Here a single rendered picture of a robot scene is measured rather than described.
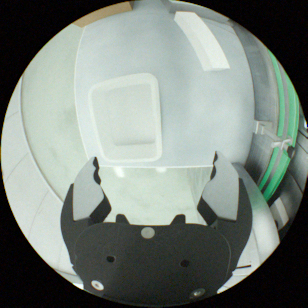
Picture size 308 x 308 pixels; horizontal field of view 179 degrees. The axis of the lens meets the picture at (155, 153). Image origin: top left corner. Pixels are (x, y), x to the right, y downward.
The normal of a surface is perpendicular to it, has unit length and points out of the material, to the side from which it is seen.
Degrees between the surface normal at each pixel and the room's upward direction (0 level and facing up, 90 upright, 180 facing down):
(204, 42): 0
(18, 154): 90
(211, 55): 0
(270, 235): 90
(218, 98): 0
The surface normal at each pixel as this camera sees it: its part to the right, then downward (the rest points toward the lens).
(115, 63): -0.02, 0.51
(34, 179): 0.98, -0.15
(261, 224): -0.18, -0.85
